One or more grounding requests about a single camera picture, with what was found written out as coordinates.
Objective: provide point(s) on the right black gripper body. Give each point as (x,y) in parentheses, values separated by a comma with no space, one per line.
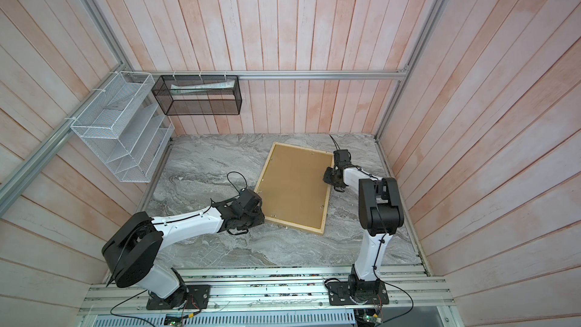
(330,176)

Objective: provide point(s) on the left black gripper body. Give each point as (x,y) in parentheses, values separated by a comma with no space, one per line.
(254,219)

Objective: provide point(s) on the brown cardboard backing board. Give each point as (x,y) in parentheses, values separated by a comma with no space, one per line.
(295,186)

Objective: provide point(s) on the light wooden picture frame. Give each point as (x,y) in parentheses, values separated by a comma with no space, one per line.
(295,227)

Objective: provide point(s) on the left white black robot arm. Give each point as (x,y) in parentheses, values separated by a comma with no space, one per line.
(132,252)

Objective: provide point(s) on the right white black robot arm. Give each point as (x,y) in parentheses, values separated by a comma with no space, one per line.
(380,216)

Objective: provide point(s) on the aluminium slotted base rails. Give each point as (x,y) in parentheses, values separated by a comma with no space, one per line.
(279,296)

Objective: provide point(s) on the paper sheet inside black basket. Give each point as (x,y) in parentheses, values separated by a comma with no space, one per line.
(203,90)

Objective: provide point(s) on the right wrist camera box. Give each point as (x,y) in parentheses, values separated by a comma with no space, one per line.
(342,158)

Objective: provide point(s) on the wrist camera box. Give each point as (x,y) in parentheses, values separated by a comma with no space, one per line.
(249,200)
(342,158)

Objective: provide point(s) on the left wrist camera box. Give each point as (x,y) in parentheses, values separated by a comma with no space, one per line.
(249,200)

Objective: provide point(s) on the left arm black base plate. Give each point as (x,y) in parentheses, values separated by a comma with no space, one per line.
(189,297)

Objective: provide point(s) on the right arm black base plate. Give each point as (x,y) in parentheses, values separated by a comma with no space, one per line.
(356,292)

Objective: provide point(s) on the black wire mesh basket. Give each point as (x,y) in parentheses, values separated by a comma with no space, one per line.
(173,106)

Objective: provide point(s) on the white wire mesh shelf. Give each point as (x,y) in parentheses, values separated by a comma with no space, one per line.
(127,135)

